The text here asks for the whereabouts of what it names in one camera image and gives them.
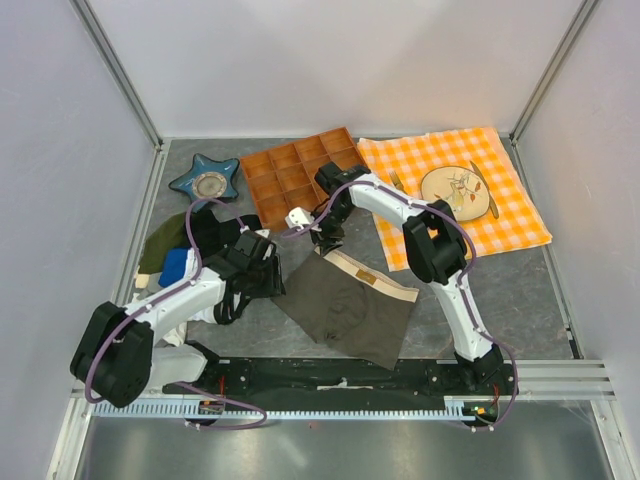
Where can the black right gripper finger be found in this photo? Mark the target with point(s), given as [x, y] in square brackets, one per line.
[335, 240]
[322, 243]

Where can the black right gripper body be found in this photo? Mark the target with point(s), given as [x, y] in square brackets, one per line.
[334, 218]

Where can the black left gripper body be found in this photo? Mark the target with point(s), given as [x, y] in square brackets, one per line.
[255, 287]

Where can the olive grey underwear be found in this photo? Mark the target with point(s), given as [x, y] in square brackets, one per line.
[349, 307]

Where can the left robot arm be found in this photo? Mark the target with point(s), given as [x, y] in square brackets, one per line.
[119, 357]

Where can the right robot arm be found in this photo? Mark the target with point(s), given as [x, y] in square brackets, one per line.
[435, 247]

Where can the white black striped garment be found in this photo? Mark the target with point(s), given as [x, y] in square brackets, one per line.
[227, 311]

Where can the blue white garment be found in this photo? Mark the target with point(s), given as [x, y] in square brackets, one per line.
[179, 264]

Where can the wooden compartment tray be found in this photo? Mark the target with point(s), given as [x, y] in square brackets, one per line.
[282, 177]

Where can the dark green garment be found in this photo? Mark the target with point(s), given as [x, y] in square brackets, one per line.
[171, 234]

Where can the gold fork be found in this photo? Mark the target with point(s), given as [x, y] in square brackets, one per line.
[396, 181]

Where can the blue star shaped dish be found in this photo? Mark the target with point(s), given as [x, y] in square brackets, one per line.
[208, 178]

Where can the yellow checkered cloth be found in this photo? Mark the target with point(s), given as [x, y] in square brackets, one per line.
[512, 222]

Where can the bird pattern ceramic plate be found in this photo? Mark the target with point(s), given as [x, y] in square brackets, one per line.
[461, 188]

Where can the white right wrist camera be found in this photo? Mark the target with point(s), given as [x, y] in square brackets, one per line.
[298, 218]

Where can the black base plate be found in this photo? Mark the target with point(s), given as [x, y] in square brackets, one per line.
[341, 383]

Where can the slotted cable duct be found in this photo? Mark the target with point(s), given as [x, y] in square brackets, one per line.
[193, 408]

